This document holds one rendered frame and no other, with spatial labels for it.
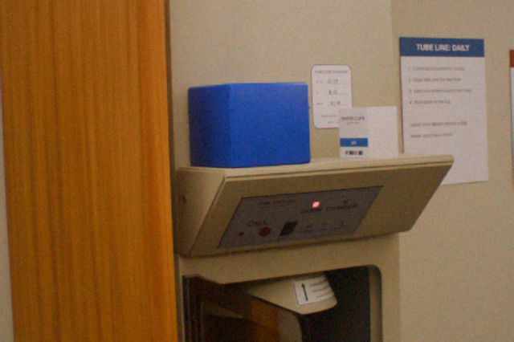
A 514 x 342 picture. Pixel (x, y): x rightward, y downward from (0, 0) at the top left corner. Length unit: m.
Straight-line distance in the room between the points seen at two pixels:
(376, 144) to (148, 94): 0.30
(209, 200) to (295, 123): 0.13
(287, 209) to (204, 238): 0.10
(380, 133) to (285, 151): 0.15
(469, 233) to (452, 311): 0.15
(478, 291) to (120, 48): 1.13
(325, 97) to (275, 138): 0.18
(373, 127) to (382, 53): 0.15
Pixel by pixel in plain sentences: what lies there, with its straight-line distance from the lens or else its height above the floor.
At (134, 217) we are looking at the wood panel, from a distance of 1.12.
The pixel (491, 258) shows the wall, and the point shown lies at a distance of 2.10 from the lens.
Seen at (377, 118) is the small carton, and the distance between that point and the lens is 1.26.
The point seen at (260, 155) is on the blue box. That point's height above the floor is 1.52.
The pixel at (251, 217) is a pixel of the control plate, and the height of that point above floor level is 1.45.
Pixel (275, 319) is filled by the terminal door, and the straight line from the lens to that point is 0.98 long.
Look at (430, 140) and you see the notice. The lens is 1.98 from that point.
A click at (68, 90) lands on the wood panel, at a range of 1.29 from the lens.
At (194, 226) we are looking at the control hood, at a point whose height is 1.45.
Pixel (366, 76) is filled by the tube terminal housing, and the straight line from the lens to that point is 1.35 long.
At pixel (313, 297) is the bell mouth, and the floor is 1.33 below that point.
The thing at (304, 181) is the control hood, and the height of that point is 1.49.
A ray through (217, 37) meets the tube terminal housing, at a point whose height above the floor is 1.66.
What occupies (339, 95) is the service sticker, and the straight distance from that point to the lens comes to 1.33.
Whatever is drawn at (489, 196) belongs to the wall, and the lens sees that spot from 2.09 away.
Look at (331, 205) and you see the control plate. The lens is 1.23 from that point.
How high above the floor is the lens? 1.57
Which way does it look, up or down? 3 degrees down
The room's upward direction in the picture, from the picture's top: 2 degrees counter-clockwise
